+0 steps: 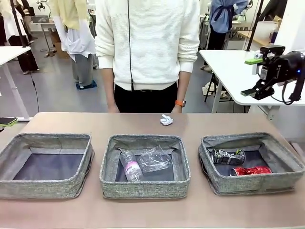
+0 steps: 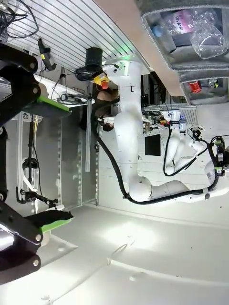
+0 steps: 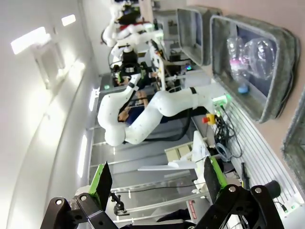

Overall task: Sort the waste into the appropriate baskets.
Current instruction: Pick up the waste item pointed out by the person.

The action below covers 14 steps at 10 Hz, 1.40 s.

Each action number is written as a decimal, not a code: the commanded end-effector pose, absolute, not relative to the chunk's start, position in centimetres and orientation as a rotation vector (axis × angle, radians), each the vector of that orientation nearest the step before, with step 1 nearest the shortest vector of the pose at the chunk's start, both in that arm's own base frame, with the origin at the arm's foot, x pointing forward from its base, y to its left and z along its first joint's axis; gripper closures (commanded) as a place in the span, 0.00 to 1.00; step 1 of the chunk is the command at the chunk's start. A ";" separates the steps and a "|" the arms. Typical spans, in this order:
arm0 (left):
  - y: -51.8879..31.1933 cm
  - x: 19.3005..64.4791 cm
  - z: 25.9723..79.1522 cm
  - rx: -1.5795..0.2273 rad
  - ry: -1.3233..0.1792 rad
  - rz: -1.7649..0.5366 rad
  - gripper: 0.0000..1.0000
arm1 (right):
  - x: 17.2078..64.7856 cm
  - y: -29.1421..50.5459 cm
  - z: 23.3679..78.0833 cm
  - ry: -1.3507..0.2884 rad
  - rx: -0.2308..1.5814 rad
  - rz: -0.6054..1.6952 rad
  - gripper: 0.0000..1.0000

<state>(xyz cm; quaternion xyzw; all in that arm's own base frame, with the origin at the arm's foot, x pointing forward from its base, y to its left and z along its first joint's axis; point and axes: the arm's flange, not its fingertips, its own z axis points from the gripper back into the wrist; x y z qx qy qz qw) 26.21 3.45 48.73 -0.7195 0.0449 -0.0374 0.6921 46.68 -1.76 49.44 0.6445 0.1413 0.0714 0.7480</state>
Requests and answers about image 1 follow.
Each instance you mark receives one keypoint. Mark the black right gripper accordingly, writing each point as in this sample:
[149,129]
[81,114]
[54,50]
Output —
[283,66]

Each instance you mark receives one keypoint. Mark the crushed black drink can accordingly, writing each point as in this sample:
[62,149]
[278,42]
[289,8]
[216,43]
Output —
[226,157]

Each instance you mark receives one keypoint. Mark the crushed red drink can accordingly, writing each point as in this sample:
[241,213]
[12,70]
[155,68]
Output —
[252,171]

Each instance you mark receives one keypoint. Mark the clear bottle pink label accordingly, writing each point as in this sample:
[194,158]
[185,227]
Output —
[132,168]

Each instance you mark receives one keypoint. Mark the clear plastic packaging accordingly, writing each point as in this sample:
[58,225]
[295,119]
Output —
[155,161]

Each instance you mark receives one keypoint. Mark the person's left forearm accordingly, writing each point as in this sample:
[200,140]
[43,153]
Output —
[184,86]

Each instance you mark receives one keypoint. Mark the person's right forearm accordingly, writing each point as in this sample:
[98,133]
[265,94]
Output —
[108,86]

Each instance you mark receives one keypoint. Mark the person's left hand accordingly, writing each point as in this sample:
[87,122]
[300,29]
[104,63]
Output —
[177,110]

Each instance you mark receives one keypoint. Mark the person's right hand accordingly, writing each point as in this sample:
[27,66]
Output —
[112,109]

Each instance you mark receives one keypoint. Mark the wooden bench table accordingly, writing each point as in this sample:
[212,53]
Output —
[259,40]

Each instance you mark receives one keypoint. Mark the white table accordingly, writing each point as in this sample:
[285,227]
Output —
[226,71]
[12,53]

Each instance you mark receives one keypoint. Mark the black stand pole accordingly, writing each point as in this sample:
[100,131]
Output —
[255,23]
[20,28]

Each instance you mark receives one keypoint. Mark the white tote bag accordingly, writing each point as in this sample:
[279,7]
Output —
[210,90]

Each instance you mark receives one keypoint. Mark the person in blue shirt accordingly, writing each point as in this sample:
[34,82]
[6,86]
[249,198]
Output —
[221,19]

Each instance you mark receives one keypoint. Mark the grey fabric basket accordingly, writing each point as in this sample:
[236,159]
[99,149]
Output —
[250,188]
[143,188]
[47,188]

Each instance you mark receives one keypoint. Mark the cardboard box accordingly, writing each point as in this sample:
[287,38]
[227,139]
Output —
[60,51]

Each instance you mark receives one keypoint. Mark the blue floor mat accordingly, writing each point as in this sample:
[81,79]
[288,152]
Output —
[91,84]

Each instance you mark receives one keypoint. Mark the orange wristwatch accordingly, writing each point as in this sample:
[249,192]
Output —
[180,103]

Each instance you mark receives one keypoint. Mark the person in white coat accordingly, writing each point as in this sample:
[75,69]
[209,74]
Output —
[7,26]

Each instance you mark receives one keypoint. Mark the person in yellow vest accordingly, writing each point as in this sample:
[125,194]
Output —
[76,43]

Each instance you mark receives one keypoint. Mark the grey metal cart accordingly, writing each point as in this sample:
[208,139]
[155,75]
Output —
[43,20]

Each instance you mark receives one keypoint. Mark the crumpled white paper ball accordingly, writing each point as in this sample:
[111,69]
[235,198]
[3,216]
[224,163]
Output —
[166,120]

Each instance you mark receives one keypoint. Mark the white knit sweater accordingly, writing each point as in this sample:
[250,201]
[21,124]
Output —
[147,47]

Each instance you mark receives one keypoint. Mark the black belt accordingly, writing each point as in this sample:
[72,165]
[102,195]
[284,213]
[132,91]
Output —
[145,90]

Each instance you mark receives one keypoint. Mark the black trousers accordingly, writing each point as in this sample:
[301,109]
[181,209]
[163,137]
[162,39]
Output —
[143,102]

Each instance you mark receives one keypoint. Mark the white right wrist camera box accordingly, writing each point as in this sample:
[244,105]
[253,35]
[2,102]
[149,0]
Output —
[256,69]

